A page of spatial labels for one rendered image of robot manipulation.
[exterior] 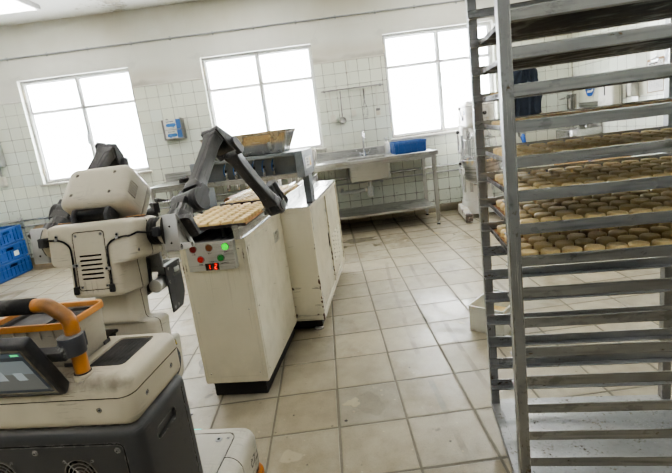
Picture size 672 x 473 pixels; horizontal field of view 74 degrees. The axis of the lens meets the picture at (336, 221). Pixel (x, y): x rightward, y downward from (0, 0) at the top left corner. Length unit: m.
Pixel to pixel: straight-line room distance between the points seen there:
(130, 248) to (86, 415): 0.46
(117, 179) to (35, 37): 5.57
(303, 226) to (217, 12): 3.96
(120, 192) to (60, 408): 0.60
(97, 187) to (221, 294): 0.98
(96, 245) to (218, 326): 1.04
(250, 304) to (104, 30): 4.95
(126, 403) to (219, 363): 1.33
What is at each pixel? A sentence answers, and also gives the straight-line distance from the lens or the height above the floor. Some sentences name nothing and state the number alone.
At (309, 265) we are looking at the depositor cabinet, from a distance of 2.86.
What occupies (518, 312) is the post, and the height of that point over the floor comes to 0.74.
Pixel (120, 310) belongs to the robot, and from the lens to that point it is 1.56.
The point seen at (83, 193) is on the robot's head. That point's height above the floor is 1.19.
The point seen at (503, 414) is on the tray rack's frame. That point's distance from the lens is 1.96.
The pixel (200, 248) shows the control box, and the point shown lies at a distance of 2.22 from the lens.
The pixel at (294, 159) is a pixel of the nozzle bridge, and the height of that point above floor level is 1.13.
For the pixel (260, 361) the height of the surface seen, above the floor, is 0.20.
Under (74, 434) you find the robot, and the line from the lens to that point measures 1.29.
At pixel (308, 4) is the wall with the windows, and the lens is 6.15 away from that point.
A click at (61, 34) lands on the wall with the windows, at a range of 6.85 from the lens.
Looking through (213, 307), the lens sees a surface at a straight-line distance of 2.34.
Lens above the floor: 1.29
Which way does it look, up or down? 12 degrees down
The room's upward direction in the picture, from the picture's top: 7 degrees counter-clockwise
